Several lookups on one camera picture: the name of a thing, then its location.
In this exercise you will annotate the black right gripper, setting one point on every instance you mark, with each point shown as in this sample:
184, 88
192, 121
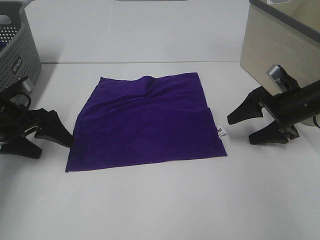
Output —
281, 107

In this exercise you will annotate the purple towel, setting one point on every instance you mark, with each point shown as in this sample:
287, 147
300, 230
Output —
144, 121

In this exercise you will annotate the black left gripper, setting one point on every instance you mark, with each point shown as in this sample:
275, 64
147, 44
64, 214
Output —
18, 121

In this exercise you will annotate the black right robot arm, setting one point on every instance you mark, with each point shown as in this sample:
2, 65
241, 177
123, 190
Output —
310, 101

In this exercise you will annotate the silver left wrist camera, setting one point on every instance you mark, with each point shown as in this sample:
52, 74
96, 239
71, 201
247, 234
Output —
25, 85

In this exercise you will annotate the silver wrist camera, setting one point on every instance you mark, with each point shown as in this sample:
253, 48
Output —
25, 85
275, 73

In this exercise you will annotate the beige storage bin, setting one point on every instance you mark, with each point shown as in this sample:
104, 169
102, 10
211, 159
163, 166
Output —
286, 33

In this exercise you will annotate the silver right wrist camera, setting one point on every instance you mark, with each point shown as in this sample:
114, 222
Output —
275, 73

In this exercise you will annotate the grey perforated laundry basket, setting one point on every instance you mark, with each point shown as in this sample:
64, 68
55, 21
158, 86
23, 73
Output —
19, 58

